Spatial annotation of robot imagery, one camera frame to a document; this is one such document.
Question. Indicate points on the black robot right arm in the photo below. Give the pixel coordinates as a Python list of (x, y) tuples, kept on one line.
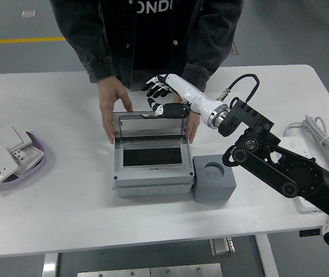
[(297, 173)]

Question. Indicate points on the purple tray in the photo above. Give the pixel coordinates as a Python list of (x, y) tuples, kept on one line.
[(36, 167)]

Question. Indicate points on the person's right hand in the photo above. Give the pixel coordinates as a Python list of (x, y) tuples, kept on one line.
[(109, 98)]

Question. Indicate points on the grey cube with round hole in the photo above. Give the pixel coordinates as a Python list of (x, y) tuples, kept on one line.
[(213, 189)]

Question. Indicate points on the person's right forearm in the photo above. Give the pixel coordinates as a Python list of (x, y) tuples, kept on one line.
[(95, 57)]

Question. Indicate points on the black table control box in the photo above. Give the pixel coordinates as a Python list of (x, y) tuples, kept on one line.
[(308, 232)]

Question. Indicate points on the brown floor sign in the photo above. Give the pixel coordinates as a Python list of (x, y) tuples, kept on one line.
[(234, 47)]

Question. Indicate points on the silver metal bracket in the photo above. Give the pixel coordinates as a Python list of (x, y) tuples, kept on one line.
[(222, 247)]

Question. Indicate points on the white wall switch plate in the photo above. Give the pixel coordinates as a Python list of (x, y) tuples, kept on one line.
[(11, 137)]

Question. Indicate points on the white table leg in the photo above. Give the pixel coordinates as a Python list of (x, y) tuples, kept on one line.
[(267, 259), (50, 265)]

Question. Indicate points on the person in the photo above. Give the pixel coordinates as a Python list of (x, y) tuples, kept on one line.
[(153, 34)]

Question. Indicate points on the grey metal base plate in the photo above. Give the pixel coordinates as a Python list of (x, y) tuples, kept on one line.
[(150, 271)]

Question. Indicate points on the small white switch module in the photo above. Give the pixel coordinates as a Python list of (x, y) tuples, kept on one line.
[(19, 155)]

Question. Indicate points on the white power strip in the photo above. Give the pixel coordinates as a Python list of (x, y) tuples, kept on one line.
[(294, 144)]

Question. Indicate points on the white plate with ribbed back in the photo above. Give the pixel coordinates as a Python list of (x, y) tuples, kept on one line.
[(33, 154)]

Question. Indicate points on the grey electrical box clear lid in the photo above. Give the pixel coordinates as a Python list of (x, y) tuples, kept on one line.
[(150, 177)]

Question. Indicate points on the small grey floor plate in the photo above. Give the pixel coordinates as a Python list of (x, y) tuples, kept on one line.
[(28, 14)]

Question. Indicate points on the person's left hand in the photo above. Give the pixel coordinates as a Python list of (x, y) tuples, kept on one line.
[(194, 124)]

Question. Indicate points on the person's left forearm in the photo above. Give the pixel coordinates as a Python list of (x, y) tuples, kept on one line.
[(207, 57)]

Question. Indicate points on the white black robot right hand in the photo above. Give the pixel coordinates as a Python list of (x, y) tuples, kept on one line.
[(187, 92)]

